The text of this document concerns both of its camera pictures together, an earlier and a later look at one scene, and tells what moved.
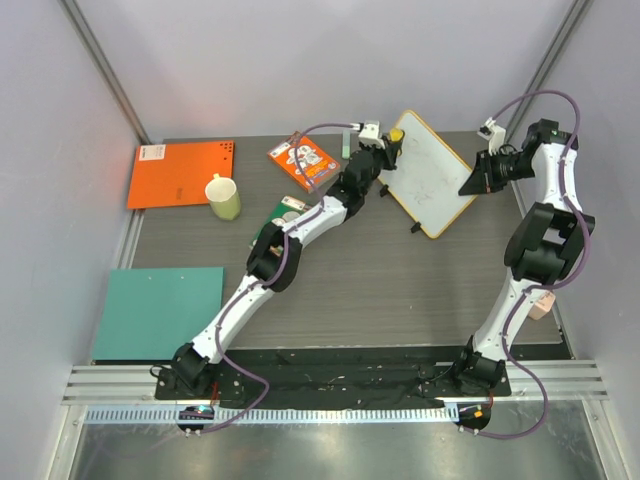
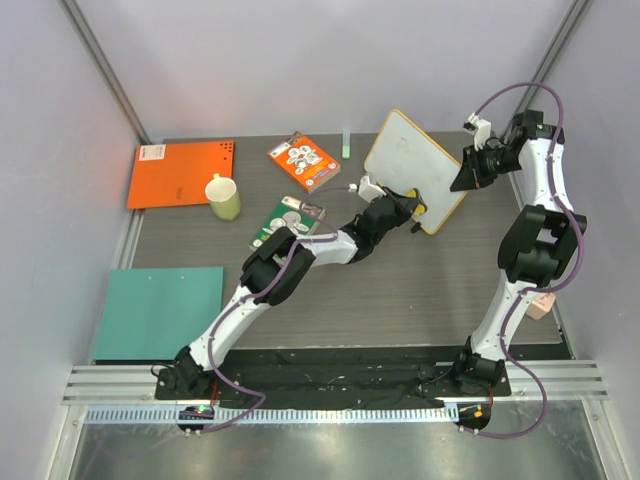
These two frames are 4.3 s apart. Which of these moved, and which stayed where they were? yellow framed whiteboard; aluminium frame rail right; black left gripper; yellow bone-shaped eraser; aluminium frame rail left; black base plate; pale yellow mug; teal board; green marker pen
Moved: yellow bone-shaped eraser; black left gripper; yellow framed whiteboard
Stayed: aluminium frame rail left; black base plate; pale yellow mug; green marker pen; aluminium frame rail right; teal board
